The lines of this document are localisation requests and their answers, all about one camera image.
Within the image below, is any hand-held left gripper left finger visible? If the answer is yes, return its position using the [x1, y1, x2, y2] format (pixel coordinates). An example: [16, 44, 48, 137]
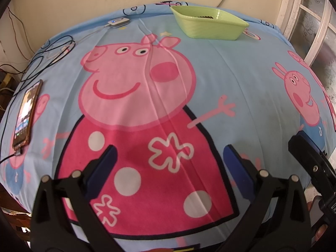
[30, 144, 124, 252]

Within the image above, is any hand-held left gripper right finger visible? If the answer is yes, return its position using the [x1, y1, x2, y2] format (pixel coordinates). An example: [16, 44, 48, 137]
[218, 144, 313, 252]

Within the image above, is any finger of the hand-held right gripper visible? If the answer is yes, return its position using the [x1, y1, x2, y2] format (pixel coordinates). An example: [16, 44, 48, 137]
[288, 131, 336, 198]

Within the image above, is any green plastic basket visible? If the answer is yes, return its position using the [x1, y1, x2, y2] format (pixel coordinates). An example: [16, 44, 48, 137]
[171, 5, 249, 41]

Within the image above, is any person's right hand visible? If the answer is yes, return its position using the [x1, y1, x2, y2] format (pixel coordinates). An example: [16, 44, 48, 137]
[314, 226, 328, 243]

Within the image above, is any printed cartoon pig blanket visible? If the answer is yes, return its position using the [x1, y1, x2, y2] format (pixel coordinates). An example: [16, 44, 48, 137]
[0, 0, 336, 252]

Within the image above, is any smartphone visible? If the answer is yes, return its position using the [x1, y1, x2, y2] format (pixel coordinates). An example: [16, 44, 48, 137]
[13, 79, 43, 150]

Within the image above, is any wooden chair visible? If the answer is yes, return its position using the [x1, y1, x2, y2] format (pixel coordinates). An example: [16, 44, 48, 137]
[0, 184, 32, 242]

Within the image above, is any small white charger box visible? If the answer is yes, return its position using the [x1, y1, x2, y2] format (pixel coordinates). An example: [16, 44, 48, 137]
[106, 17, 130, 29]

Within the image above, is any tangle of cords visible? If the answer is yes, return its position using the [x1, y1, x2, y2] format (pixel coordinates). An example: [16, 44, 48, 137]
[0, 63, 22, 111]

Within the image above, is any black charging cable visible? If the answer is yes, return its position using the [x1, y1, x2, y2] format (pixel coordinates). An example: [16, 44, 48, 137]
[0, 34, 76, 164]

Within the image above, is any white charging cable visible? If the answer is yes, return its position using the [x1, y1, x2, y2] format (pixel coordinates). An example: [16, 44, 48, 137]
[47, 23, 111, 60]

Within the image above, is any white window frame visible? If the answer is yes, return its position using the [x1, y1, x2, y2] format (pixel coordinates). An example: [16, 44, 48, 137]
[276, 0, 336, 132]

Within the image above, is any thin wall wire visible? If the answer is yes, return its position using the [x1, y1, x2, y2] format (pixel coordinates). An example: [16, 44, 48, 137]
[7, 5, 35, 61]

